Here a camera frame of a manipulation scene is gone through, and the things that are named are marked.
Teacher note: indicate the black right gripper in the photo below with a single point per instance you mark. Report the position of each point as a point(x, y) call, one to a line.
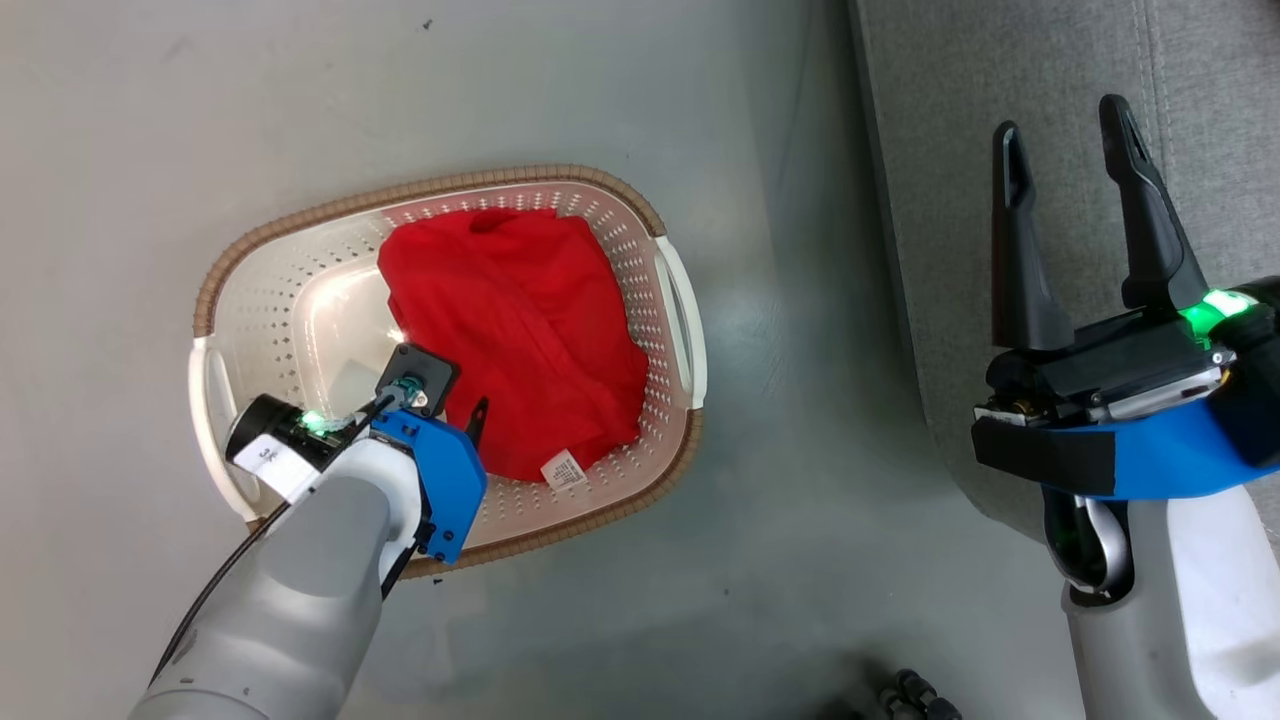
point(1130, 370)

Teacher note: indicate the blue right camera mount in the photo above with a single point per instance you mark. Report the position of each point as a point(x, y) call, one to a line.
point(1180, 455)

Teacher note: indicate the beige perforated laundry basket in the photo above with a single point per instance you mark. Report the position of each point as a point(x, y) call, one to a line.
point(290, 300)

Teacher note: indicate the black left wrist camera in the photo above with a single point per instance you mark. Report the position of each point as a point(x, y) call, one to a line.
point(420, 375)

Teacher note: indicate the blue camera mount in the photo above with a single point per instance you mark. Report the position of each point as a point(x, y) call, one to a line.
point(450, 480)
point(1180, 455)

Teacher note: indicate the red cloth garment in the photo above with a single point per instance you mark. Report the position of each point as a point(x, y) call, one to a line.
point(520, 330)

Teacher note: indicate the grey fabric sofa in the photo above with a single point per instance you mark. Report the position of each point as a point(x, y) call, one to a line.
point(1080, 80)

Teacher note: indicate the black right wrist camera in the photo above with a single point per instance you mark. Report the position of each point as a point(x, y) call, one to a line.
point(1040, 455)

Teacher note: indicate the blue left camera mount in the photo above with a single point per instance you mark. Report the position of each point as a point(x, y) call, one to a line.
point(450, 480)

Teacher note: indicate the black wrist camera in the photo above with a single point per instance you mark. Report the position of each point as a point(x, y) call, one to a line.
point(420, 375)
point(1040, 455)

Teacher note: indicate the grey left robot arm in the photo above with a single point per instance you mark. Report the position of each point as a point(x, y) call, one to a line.
point(290, 600)

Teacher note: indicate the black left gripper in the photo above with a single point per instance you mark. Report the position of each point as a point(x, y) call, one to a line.
point(270, 425)

